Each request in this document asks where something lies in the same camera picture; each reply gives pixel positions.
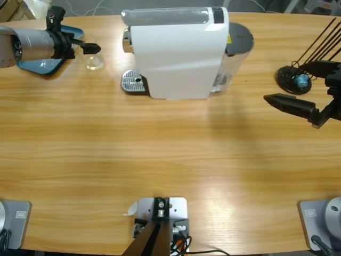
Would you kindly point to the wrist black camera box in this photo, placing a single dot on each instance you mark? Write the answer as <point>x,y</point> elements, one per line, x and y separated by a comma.
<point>56,17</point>

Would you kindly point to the dark camera mount post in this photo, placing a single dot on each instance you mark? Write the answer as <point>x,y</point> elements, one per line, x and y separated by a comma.
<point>152,237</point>

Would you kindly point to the blue coffee capsule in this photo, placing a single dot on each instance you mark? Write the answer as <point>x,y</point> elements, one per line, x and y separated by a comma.
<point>301,81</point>

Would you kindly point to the white paper tag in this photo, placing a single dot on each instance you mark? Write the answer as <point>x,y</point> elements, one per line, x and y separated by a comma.
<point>131,209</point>

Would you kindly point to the white plastic stool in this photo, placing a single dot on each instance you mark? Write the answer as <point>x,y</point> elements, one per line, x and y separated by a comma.
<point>314,6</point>

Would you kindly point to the clear plastic bag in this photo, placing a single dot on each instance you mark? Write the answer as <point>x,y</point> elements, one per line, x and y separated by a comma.
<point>37,8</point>

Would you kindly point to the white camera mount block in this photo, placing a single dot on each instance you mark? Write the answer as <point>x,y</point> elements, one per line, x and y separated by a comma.
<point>177,210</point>

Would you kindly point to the arm grey base plate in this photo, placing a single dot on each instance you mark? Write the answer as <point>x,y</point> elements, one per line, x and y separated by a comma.
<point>16,224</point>
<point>319,221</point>

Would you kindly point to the teal plastic tray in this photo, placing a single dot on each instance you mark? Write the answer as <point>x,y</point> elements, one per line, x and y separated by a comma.
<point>40,66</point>

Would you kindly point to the white capsule coffee machine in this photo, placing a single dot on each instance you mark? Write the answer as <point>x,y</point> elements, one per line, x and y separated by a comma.
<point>175,58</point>

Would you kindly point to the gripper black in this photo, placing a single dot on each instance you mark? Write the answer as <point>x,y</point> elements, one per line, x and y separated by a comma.
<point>336,104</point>
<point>62,45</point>

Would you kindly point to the metal drip tray grate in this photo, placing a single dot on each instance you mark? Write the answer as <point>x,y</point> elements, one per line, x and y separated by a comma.
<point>131,80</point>

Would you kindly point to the brown cardboard box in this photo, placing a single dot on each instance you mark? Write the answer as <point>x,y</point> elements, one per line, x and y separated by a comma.
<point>10,10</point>

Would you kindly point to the black capsule holder with rods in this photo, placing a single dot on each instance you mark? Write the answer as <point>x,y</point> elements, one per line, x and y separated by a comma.
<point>286,77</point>

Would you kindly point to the clear drinking glass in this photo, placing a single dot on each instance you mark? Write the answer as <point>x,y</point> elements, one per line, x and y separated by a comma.
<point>94,62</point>

